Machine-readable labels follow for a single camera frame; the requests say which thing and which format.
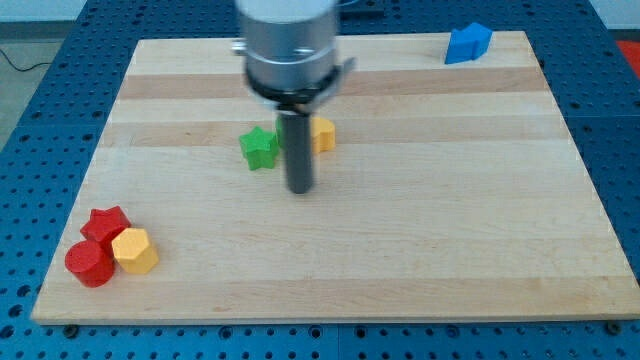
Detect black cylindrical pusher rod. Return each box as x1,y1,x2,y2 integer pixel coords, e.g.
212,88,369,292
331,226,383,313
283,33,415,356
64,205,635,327
280,112,314,194

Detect yellow heart block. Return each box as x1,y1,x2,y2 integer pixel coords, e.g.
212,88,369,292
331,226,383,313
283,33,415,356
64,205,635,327
311,117,336,154

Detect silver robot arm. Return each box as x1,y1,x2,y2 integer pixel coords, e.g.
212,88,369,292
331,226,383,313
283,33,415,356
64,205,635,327
233,0,356,194

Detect wooden board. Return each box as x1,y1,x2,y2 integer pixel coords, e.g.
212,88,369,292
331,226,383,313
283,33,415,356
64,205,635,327
32,31,639,325

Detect green block behind rod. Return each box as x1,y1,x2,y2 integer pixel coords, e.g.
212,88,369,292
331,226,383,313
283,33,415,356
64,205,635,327
275,117,284,148

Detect green star block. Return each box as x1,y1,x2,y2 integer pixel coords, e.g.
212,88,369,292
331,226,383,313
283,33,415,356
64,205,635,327
239,126,279,171

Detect blue block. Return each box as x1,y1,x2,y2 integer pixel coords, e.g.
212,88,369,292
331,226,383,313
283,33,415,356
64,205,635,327
445,22,493,65

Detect yellow hexagon block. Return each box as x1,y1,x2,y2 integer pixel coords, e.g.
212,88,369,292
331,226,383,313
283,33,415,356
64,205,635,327
111,228,159,275

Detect red star block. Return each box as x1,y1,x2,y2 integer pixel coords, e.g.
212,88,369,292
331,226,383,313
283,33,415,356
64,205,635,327
80,206,131,257

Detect red cylinder block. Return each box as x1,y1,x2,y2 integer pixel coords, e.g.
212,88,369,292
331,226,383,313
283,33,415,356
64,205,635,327
64,240,115,288

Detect black cable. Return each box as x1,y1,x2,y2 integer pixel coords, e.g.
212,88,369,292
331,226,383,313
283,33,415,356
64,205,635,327
0,47,54,73

